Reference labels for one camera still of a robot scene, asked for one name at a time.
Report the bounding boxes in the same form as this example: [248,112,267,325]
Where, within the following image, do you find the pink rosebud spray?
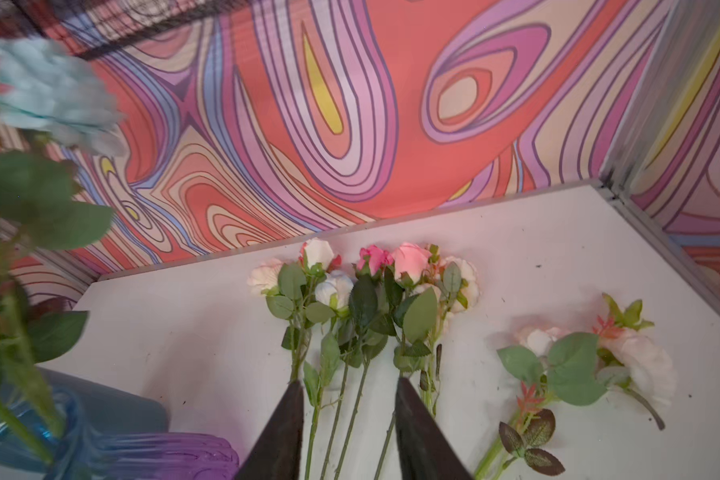
[333,243,480,479]

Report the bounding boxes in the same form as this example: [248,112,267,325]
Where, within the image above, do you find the teal ceramic cylinder vase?
[40,368,169,435]

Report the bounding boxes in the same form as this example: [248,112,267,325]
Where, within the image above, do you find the peach peony flower stem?
[474,294,678,479]

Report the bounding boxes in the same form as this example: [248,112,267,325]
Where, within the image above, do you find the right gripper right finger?
[395,377,472,480]

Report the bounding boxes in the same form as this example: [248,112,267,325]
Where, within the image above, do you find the black wire basket back wall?
[0,0,255,60]

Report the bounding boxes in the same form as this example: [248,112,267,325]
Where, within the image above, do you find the small white pink rose spray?
[247,238,353,479]

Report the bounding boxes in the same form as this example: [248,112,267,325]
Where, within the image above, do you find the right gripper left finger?
[234,380,305,480]

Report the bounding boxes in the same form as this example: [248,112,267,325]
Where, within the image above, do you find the teal peony flower stem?
[0,38,120,466]

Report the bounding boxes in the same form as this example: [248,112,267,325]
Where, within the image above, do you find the purple blue glass vase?
[0,389,240,479]

